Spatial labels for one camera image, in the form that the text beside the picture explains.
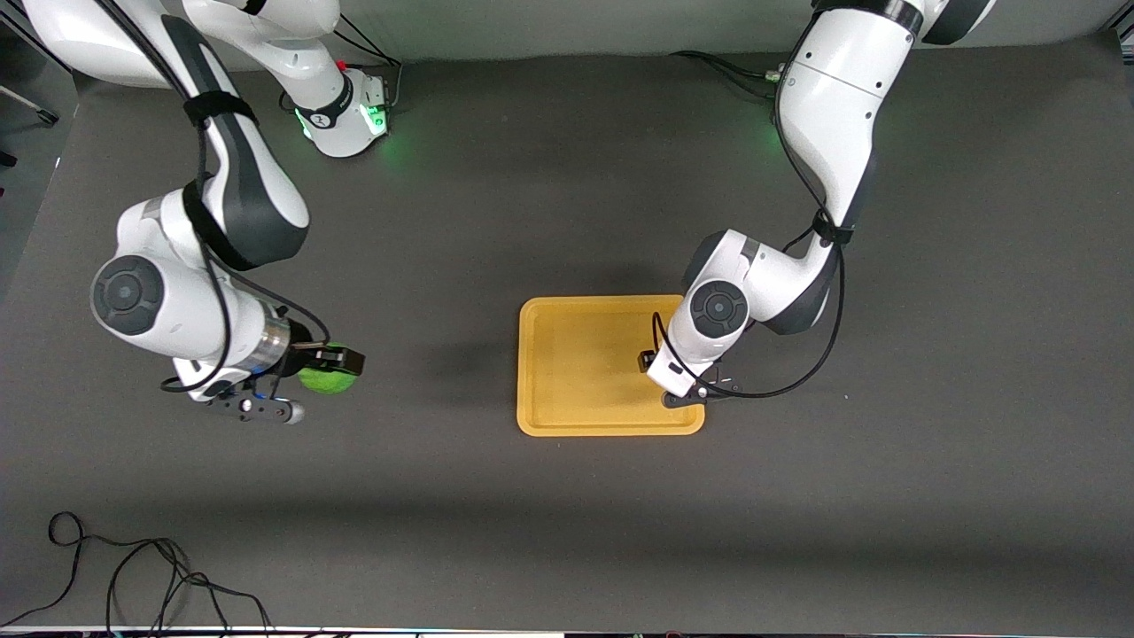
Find yellow plastic tray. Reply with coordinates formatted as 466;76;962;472
517;295;706;437

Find black left arm base cables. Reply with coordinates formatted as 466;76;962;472
669;50;788;100

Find black right arm base cables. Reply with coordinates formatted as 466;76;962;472
279;15;405;113

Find black left arm wrist cable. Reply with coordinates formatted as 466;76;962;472
652;9;848;401

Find thin black loose cable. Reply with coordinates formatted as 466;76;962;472
0;510;274;635

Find black arm base cables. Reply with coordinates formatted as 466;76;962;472
669;50;788;100
279;15;405;113

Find green apple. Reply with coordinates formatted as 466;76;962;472
298;363;359;396

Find black stand leg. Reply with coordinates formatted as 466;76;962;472
0;83;60;126

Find black right arm wrist cable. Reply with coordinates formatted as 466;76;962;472
89;0;334;396

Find black arm wrist cable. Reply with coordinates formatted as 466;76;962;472
89;0;334;396
652;9;848;401

